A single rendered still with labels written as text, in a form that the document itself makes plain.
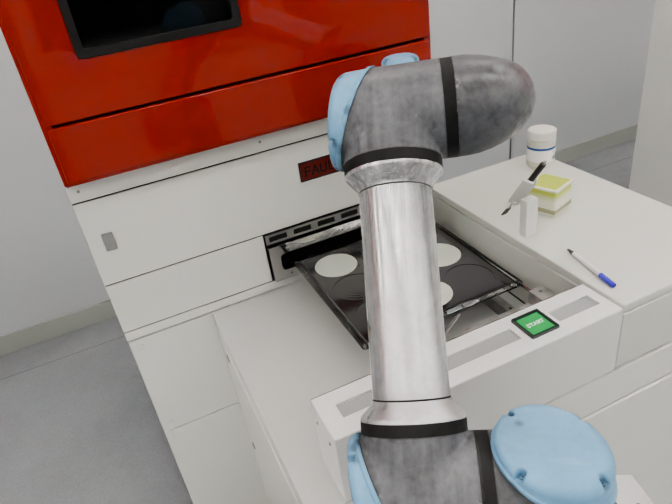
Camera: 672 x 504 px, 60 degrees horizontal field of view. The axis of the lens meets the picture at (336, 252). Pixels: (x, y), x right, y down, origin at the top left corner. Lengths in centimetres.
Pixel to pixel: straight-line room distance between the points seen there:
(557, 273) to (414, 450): 67
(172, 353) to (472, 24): 246
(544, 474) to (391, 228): 28
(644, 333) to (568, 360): 18
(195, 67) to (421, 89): 60
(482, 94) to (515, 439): 36
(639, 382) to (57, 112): 119
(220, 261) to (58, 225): 161
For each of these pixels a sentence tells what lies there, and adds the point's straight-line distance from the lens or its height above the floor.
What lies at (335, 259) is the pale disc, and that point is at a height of 90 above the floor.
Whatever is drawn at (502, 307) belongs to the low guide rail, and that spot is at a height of 85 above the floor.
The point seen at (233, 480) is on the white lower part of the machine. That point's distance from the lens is 180.
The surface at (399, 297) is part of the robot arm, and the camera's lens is 62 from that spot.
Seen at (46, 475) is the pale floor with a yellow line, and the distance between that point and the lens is 246.
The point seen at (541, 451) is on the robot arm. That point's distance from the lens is 62.
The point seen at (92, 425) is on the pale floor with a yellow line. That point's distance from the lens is 255.
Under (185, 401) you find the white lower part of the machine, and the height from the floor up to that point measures 59.
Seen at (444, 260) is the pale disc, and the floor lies 90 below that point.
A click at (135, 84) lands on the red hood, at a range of 116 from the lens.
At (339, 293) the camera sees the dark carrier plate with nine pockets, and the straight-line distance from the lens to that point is 125.
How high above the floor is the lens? 161
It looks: 31 degrees down
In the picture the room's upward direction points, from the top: 9 degrees counter-clockwise
